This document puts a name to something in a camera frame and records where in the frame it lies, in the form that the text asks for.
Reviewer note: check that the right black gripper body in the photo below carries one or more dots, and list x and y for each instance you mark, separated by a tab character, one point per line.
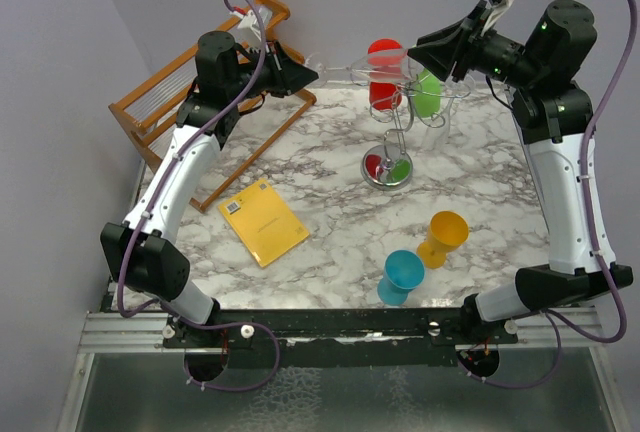
496	55

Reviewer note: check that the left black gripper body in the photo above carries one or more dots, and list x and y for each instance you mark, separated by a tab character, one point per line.
265	80

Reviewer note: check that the clear champagne flute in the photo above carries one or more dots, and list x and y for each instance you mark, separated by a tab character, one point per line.
391	66
438	123

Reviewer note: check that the green plastic wine glass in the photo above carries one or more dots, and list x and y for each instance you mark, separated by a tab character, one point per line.
430	94

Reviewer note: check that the orange plastic wine glass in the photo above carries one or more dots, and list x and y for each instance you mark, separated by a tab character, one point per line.
446	232

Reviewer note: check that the blue plastic wine glass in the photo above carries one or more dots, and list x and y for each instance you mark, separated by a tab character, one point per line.
403	272

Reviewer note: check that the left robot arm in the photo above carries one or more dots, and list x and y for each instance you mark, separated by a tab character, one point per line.
140	251

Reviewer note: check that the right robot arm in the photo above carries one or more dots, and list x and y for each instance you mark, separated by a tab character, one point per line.
554	116

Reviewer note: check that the wooden shelf rack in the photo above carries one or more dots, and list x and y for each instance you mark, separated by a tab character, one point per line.
202	87

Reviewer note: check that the chrome wine glass rack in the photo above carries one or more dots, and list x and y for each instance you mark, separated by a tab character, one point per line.
388	165

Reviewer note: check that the yellow book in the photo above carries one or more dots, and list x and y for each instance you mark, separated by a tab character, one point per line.
263	222

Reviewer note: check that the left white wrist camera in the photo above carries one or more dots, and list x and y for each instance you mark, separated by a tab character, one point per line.
248	30

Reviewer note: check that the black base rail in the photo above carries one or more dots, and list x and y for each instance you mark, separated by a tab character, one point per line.
328	338

